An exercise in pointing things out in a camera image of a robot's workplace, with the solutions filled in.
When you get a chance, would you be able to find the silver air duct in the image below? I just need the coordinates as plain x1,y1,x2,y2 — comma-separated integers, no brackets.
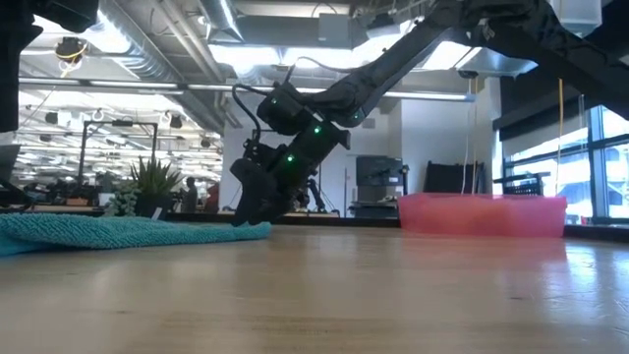
456,46,541,80

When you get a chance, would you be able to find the teal microfiber towel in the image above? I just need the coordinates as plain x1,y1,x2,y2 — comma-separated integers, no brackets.
0,211,273,258

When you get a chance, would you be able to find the black cabinet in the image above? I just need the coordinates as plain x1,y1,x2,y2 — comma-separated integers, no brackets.
355,154,411,220

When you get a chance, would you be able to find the person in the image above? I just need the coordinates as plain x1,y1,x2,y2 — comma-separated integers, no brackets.
179,176,201,213

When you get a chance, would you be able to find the green potted plant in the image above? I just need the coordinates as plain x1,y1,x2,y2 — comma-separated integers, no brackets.
102,155,187,220

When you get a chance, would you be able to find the black panel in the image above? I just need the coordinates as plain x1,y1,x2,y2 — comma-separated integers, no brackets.
422,160,486,196

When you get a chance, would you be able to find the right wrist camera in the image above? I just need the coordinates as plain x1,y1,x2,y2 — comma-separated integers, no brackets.
243,139,276,166

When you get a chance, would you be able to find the pink plastic basket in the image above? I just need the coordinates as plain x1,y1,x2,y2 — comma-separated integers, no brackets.
397,193,569,240

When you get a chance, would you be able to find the black window frame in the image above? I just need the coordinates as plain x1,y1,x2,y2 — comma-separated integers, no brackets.
500,92,629,227

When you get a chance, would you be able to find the black gantry frame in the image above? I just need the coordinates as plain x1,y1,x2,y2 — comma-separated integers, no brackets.
77,119,159,198

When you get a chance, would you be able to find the long ceiling light strip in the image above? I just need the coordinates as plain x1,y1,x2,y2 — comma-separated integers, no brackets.
18,77,477,103

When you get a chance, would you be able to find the black ceiling cable reel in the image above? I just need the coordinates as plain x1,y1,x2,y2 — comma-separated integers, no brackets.
53,36,89,64

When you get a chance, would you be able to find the black crate cart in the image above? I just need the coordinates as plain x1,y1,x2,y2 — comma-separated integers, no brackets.
492,170,553,198

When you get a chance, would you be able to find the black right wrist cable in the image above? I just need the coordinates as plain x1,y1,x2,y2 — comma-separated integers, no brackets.
230,83,269,145

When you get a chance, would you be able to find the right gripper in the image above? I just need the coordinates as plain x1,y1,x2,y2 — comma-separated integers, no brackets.
229,122,353,228

